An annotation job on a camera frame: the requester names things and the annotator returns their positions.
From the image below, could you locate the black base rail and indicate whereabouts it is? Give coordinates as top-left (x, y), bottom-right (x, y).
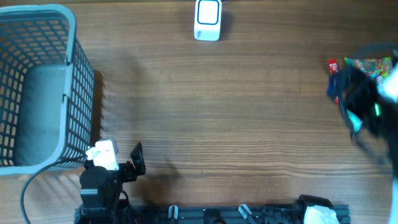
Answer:
top-left (73, 204), bottom-right (351, 224)

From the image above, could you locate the red Nescafe stick sachet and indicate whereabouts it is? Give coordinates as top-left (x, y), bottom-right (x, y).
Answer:
top-left (326, 59), bottom-right (339, 104)

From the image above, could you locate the teal tissue packet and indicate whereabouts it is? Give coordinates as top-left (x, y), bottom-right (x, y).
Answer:
top-left (346, 110), bottom-right (363, 132)

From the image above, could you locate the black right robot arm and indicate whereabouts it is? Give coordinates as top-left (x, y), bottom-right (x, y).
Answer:
top-left (327, 43), bottom-right (397, 223)

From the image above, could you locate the black left camera cable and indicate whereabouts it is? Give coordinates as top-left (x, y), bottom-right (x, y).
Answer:
top-left (19, 157), bottom-right (91, 224)

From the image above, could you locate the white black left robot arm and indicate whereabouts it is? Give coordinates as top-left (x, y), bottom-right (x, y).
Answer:
top-left (73, 142), bottom-right (146, 224)

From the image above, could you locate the white barcode scanner box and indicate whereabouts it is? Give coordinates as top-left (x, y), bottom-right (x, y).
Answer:
top-left (194, 0), bottom-right (222, 42)

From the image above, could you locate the grey plastic lattice basket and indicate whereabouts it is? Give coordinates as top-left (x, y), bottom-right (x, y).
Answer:
top-left (1, 4), bottom-right (95, 175)

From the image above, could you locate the Haribo gummy candy bag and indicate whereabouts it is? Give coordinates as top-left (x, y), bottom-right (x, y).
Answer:
top-left (345, 57), bottom-right (393, 82)

